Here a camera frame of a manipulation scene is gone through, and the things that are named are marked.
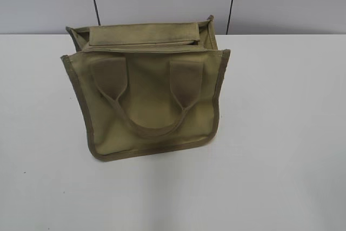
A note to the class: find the yellow canvas tote bag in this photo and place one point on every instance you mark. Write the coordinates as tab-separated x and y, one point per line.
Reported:
147	88

